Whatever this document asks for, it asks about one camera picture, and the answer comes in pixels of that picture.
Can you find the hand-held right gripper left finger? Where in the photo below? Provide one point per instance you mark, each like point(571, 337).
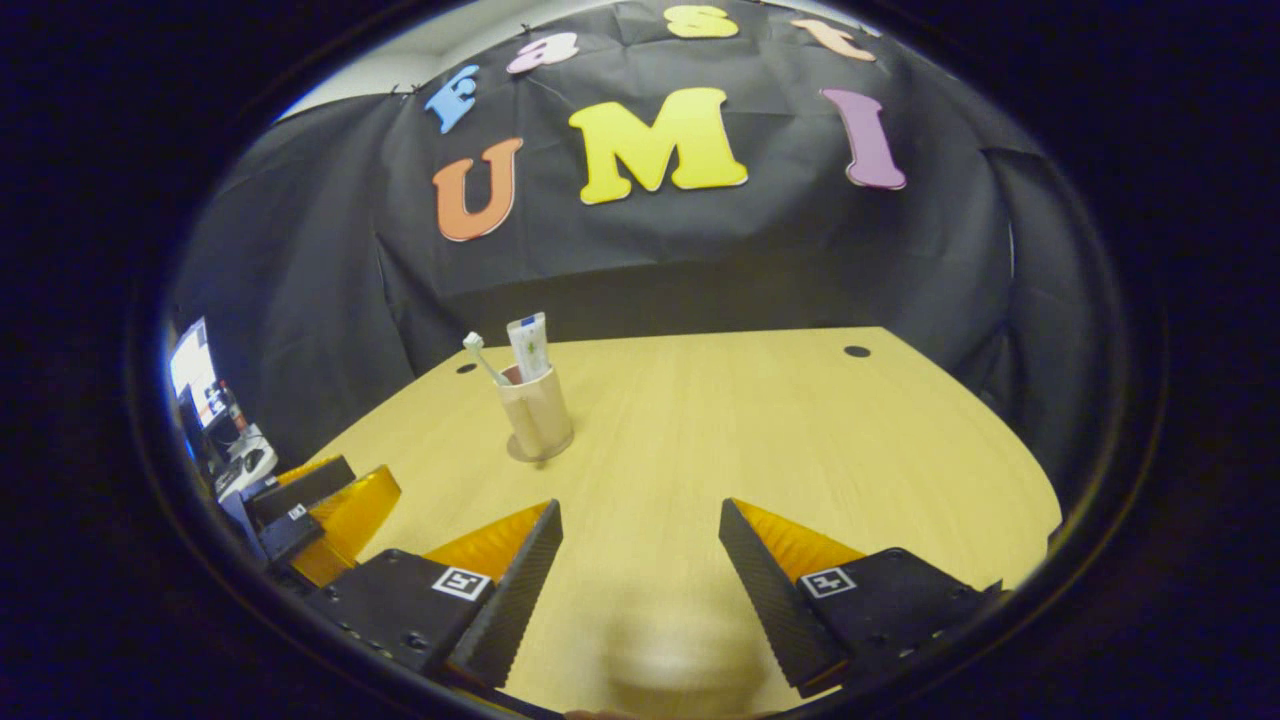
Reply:
point(515, 600)

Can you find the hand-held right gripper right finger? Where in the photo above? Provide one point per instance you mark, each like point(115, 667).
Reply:
point(770, 610)

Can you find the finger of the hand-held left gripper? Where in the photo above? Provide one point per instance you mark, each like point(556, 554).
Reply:
point(292, 530)
point(300, 488)

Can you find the beige cup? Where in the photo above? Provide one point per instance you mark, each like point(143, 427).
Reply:
point(538, 415)

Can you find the white toothbrush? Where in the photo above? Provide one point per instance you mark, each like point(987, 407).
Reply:
point(483, 358)

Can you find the white toothpaste tube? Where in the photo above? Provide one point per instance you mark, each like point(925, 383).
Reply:
point(530, 345)

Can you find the wooden desktop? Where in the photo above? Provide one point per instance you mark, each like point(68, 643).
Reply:
point(750, 430)

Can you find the white side table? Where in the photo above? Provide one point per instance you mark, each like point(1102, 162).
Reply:
point(245, 465)

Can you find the computer monitor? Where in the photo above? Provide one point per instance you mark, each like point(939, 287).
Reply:
point(193, 372)

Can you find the black backdrop cloth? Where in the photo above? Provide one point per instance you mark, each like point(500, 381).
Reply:
point(700, 250)

